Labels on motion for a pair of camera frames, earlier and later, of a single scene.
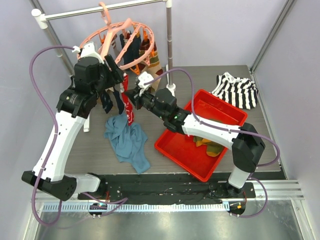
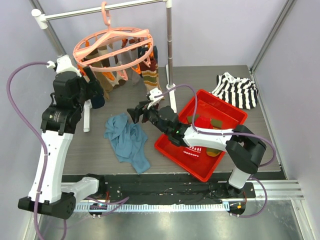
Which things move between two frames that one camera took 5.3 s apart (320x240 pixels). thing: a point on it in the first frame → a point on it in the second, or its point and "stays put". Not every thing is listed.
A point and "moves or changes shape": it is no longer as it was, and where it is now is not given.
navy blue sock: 133,50 → 142,50
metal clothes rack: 40,19 stays put
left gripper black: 116,75 → 93,87
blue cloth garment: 129,141 stays put
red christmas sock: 129,115 → 195,151
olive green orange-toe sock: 213,149 stays put
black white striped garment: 241,92 stays put
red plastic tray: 181,148 stays put
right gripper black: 136,95 → 143,111
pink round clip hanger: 111,31 moves or changes shape
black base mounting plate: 171,186 stays put
